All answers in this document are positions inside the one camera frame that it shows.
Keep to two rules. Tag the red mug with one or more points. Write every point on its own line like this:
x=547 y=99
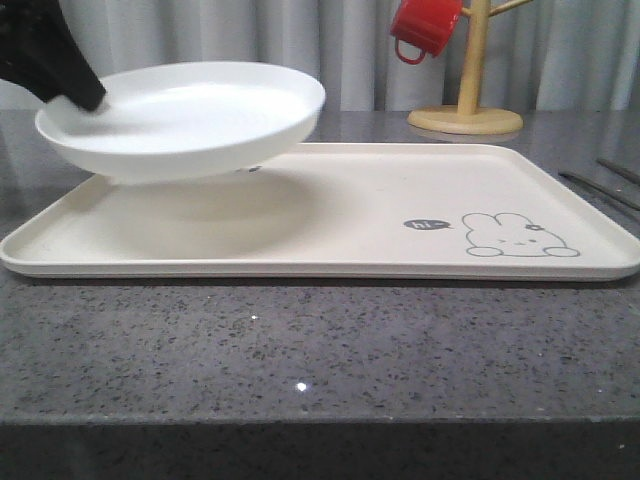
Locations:
x=426 y=25

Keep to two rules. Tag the cream rabbit serving tray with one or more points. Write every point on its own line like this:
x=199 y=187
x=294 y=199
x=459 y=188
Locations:
x=334 y=210

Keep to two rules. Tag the white round plate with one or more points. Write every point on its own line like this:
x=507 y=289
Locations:
x=185 y=120

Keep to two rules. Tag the silver metal fork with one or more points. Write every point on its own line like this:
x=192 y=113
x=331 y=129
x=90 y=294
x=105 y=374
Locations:
x=608 y=192

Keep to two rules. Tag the grey curtain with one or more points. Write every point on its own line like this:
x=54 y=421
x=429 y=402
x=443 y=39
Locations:
x=544 y=55

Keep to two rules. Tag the wooden mug tree stand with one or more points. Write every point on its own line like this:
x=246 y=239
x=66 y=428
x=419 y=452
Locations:
x=467 y=117

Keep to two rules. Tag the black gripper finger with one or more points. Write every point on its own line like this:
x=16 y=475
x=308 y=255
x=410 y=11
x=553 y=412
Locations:
x=39 y=53

